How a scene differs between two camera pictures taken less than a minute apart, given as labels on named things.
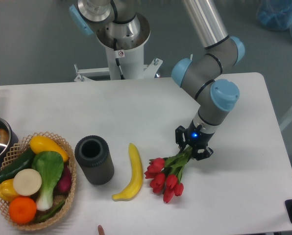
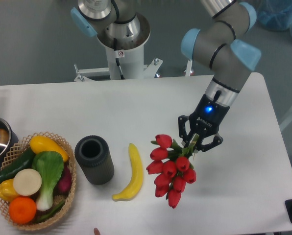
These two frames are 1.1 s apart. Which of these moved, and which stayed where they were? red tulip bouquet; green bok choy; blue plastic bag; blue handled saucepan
Moved: red tulip bouquet
Stayed: blue plastic bag; green bok choy; blue handled saucepan
